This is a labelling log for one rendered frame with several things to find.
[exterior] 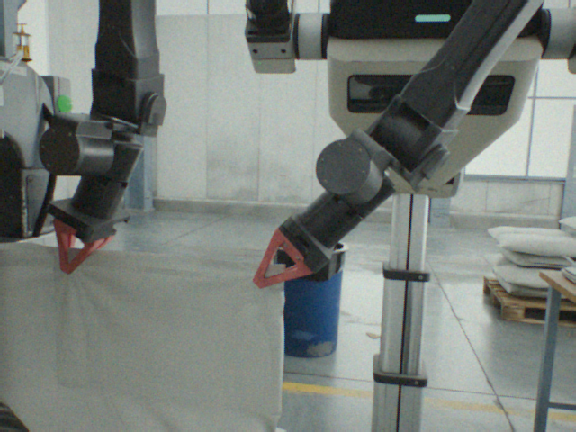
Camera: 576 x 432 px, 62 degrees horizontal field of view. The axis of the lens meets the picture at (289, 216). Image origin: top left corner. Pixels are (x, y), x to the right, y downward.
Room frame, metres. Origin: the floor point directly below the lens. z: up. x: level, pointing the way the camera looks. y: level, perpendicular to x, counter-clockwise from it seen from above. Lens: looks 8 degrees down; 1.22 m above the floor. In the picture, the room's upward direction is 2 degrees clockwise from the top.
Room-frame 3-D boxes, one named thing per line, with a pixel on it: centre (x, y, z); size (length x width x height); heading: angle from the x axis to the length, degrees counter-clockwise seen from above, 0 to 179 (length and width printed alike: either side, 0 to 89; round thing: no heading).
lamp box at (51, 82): (0.85, 0.43, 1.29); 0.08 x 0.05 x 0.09; 80
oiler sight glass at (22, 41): (0.78, 0.43, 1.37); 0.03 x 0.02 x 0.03; 80
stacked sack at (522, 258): (3.81, -1.97, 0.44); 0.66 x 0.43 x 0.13; 170
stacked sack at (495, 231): (3.97, -2.05, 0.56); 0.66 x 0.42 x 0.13; 75
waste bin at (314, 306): (2.89, -0.13, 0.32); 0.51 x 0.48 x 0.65; 170
